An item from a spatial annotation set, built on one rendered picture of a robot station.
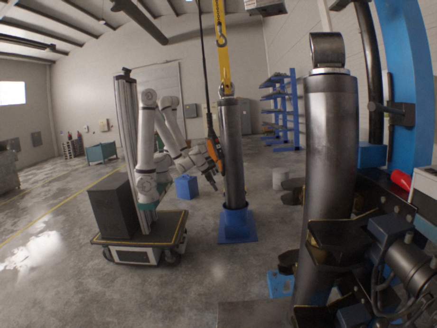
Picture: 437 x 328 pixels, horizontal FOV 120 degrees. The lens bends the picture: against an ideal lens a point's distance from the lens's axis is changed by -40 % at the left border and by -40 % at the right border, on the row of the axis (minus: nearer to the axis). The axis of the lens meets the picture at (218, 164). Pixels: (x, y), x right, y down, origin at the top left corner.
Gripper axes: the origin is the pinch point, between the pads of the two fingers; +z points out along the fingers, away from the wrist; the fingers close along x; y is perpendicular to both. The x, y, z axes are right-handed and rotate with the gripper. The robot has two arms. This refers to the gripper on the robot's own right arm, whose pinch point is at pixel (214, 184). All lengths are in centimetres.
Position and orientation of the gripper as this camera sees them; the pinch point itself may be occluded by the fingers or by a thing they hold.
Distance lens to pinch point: 169.3
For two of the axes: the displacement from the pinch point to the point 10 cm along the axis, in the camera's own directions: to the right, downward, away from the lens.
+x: 1.6, 3.4, -9.3
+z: 4.6, 8.0, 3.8
